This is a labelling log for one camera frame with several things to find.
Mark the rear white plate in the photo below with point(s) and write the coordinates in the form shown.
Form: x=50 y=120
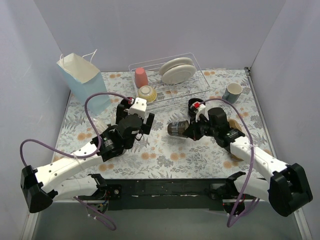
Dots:
x=174 y=63

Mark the white plate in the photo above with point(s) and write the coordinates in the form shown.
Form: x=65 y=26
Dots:
x=174 y=63
x=178 y=74

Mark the aluminium frame rail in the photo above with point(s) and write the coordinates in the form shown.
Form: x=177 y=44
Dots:
x=31 y=221

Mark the grey blue mug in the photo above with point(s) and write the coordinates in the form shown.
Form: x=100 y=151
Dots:
x=232 y=92

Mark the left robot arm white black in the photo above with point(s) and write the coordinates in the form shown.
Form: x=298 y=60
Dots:
x=40 y=185

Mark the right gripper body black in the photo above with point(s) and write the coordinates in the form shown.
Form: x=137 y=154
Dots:
x=195 y=130

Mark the front white plate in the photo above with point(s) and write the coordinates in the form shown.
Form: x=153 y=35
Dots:
x=178 y=74

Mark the light blue paper bag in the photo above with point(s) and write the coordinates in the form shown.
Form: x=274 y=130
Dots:
x=82 y=77

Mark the pink plastic cup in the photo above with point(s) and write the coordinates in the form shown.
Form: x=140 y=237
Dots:
x=140 y=77

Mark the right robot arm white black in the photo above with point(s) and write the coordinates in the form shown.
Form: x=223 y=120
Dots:
x=284 y=186

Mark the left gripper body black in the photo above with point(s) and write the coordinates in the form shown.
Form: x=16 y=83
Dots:
x=144 y=123

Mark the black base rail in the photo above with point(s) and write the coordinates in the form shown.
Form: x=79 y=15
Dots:
x=138 y=194

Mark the floral table mat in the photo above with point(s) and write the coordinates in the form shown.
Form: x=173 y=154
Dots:
x=159 y=155

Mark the yellow dotted bowl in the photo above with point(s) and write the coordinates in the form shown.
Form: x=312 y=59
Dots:
x=148 y=93

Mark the black takeout coffee cup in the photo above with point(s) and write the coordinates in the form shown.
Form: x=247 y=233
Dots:
x=178 y=129

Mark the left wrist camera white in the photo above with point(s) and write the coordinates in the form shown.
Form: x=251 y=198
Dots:
x=138 y=107

